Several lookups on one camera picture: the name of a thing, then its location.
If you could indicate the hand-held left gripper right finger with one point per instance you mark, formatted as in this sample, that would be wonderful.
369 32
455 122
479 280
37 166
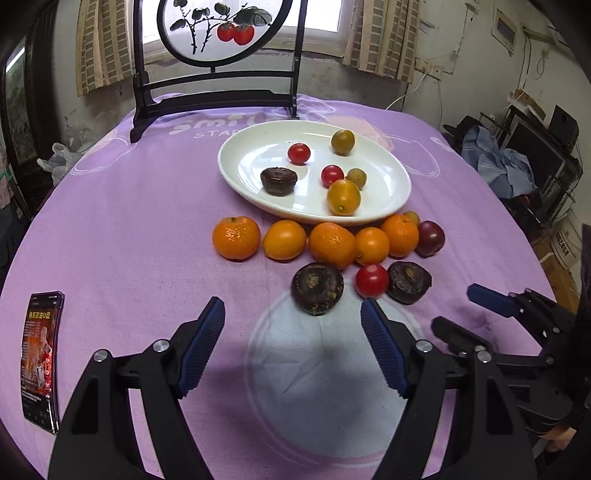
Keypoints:
382 348

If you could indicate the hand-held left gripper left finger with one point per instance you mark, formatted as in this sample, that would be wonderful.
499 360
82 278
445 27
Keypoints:
203 346

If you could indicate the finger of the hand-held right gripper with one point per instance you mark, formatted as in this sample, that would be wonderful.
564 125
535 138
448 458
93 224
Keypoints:
455 336
490 300

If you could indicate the white oval plate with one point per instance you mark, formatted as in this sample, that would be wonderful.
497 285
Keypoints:
277 152

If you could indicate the person's right hand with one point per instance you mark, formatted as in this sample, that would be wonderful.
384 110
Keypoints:
561 437

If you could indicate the red cherry tomato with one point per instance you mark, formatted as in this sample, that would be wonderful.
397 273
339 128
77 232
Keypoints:
371 280
299 153
332 175

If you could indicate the dark brown water chestnut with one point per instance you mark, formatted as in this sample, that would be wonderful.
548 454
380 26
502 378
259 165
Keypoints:
409 282
317 288
278 180

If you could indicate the dark purple cherry tomato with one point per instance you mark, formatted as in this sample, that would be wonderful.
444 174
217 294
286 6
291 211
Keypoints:
431 237

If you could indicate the cardboard box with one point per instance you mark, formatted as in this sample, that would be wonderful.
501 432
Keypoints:
562 249

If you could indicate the purple printed tablecloth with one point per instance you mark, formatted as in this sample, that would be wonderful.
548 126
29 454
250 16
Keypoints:
138 258

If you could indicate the orange mandarin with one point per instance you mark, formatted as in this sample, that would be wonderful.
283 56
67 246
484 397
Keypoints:
400 234
236 238
331 243

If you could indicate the small olive green fruit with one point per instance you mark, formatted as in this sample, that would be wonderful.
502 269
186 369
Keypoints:
412 216
358 177

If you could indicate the blue crumpled clothes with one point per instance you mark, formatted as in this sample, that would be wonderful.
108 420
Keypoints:
501 161

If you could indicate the black monitor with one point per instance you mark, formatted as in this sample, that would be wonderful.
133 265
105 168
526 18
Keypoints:
535 152

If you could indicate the yellow orange kumquat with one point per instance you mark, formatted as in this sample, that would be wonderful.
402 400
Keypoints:
343 197

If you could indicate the black printed packet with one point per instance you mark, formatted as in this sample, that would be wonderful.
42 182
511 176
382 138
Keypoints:
40 360

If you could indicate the black speaker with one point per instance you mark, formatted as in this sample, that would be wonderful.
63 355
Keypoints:
563 122

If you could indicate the green yellow cherry tomato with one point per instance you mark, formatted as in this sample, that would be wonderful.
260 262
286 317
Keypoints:
343 141

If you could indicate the white plastic bag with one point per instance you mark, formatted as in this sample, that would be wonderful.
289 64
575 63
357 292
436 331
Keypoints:
57 160

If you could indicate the brick pattern curtain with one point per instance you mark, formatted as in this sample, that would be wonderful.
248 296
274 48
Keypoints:
102 44
383 37

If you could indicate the dark wooden cabinet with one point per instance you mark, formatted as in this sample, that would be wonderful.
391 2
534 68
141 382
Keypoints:
23 106

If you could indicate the black framed round painted screen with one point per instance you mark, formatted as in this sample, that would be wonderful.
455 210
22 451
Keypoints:
217 27

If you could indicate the white wall frame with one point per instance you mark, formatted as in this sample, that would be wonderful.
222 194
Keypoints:
505 28

